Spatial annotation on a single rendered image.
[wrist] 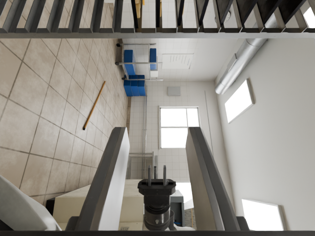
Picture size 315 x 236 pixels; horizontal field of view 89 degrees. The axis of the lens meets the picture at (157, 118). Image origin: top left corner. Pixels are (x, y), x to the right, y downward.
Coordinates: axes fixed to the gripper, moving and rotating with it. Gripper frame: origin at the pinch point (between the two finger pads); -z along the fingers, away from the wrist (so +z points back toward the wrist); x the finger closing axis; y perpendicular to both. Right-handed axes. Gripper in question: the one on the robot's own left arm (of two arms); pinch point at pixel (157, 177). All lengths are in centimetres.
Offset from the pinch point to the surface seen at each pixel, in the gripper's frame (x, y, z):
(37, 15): -53, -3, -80
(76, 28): -35, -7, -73
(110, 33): -20, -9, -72
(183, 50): 72, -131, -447
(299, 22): 62, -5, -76
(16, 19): -62, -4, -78
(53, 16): -46, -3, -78
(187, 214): 26, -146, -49
